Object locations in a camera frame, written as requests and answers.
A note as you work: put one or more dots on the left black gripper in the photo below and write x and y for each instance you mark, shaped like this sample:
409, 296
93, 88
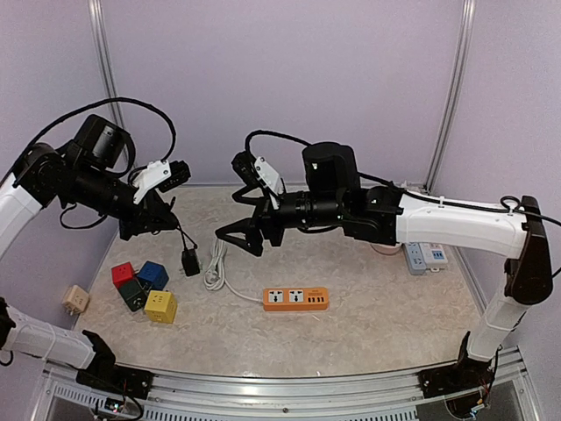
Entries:
144, 217

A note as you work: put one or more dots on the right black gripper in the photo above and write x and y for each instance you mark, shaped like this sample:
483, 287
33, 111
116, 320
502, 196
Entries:
262, 216

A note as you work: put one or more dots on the black power adapter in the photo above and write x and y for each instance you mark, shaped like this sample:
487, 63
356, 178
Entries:
189, 259

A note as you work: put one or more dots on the orange power strip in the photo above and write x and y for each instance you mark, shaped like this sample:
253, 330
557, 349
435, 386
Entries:
272, 300

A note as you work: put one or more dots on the beige plug adapter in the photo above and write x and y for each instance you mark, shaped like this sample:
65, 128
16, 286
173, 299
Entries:
76, 300

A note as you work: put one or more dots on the pink round power strip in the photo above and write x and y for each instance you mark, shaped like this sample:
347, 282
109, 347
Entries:
385, 249

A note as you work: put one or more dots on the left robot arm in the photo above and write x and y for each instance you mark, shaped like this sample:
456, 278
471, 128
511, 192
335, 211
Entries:
79, 172

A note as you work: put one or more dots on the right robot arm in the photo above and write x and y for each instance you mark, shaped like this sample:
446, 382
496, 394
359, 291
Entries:
386, 214

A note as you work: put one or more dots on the blue cube socket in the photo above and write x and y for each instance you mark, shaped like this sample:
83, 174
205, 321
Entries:
152, 276

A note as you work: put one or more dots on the red cube socket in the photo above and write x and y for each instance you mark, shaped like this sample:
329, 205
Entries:
121, 274

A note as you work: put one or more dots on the dark green cube socket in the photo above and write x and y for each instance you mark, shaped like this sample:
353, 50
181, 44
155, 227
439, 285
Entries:
133, 294

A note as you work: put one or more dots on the yellow cube socket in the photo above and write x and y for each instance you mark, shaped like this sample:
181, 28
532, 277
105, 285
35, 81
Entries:
161, 306

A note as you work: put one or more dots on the blue-grey power strip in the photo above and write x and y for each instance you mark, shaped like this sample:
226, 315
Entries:
414, 259

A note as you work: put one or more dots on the white power strip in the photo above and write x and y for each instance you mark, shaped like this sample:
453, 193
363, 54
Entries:
434, 256

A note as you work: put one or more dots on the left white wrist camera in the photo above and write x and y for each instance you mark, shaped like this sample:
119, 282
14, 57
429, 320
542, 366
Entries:
162, 175

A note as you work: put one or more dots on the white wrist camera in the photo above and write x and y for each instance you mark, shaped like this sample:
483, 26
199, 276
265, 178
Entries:
162, 175
257, 171

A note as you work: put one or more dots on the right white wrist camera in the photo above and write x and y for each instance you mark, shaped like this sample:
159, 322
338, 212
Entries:
257, 171

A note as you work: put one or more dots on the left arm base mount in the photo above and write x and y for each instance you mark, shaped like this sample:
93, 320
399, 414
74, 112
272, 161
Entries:
126, 381

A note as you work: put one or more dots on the aluminium front rail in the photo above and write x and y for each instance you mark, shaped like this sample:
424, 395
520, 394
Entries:
392, 395

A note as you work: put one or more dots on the right aluminium frame post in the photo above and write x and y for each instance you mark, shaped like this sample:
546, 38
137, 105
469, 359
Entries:
453, 94

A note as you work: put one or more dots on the aluminium frame post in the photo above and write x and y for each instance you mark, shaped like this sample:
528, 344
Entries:
103, 56
453, 94

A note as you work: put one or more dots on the left aluminium frame post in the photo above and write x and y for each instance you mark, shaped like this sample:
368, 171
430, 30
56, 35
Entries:
103, 56

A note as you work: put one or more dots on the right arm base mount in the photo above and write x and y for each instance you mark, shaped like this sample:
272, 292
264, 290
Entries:
446, 380

